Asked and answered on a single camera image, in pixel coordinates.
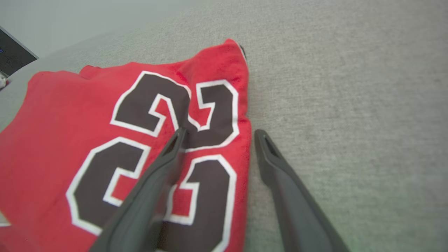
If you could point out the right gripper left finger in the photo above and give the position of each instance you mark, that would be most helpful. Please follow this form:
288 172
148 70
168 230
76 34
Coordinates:
140 210

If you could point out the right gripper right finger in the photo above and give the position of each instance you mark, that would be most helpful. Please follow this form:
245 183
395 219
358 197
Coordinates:
301 217

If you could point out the red jersey with white sleeve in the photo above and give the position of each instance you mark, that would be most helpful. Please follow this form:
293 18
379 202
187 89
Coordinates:
52 140

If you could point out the grey fabric table cover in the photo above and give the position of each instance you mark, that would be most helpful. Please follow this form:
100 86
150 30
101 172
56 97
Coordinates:
350 105

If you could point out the black screen panel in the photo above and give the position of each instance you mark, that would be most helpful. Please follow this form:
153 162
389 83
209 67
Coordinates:
12 52

